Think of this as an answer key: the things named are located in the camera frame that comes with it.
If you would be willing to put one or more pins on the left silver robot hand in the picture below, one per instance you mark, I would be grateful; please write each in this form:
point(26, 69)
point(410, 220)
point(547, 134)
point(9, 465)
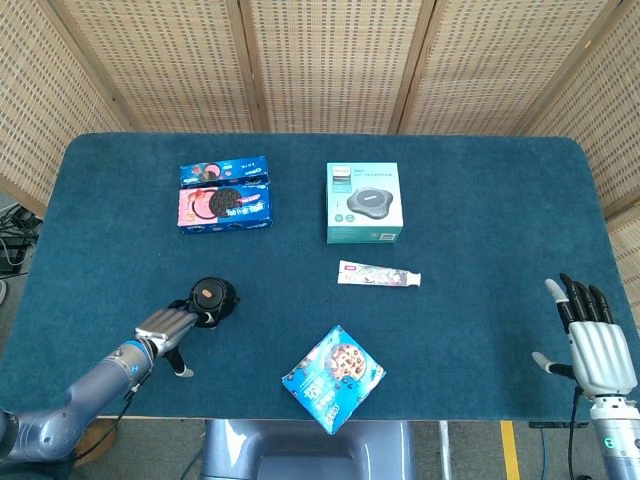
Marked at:
point(167, 330)

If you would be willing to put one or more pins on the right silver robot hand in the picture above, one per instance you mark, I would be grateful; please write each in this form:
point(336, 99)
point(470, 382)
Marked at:
point(587, 340)

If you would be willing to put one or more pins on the small black teapot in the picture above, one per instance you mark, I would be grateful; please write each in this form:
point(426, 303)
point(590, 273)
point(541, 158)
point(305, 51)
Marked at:
point(214, 299)

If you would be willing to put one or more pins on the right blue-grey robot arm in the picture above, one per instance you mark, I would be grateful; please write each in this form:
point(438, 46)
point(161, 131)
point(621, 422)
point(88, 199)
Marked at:
point(617, 440)

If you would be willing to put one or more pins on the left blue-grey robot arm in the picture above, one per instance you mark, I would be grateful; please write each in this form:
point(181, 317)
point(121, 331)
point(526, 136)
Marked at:
point(75, 400)

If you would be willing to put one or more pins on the pink and blue Oreo box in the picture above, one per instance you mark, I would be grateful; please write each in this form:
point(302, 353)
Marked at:
point(225, 209)

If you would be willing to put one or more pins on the blue table cloth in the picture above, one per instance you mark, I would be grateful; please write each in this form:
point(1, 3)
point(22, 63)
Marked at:
point(320, 280)

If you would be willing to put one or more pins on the slim blue Oreo box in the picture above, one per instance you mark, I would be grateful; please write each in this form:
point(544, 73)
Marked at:
point(223, 171)

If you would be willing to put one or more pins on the blue chocolate chip cookie box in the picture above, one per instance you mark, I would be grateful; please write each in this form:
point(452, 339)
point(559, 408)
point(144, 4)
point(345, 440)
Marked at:
point(334, 378)

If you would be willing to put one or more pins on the blue-grey robot torso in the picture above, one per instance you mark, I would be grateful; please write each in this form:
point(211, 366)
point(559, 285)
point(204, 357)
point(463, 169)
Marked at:
point(307, 450)

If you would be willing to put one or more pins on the white floral toothpaste tube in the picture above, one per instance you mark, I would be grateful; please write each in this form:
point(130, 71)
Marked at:
point(377, 274)

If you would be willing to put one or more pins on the teal speakerphone box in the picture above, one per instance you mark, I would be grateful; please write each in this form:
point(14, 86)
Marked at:
point(364, 202)

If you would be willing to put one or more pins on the woven folding screen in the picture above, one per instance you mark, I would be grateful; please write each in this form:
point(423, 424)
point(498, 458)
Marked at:
point(320, 65)

